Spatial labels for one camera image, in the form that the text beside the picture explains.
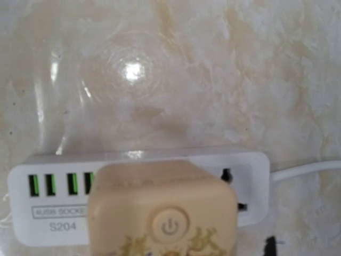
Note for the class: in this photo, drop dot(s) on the beige cube socket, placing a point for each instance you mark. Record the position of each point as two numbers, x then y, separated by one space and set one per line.
161 208

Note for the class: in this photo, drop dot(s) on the white power strip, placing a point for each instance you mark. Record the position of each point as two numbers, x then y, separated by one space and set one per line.
48 193

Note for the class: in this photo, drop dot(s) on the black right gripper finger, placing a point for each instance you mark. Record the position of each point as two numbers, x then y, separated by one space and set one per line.
270 247

